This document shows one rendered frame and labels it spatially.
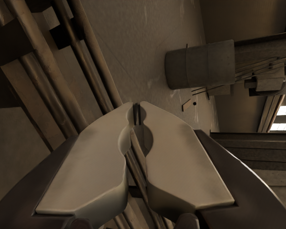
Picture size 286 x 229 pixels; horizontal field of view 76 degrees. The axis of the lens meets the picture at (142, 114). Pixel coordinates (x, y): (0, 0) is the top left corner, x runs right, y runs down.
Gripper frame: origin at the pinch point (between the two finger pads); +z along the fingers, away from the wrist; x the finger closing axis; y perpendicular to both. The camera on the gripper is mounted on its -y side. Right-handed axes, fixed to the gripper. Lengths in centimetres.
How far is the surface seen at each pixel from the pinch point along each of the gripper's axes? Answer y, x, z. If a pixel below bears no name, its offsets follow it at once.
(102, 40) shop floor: 16, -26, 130
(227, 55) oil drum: 53, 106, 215
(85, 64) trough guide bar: -0.4, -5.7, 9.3
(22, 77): -0.4, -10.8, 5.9
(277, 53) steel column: 82, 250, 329
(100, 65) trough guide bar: -0.4, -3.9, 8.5
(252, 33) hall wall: 111, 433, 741
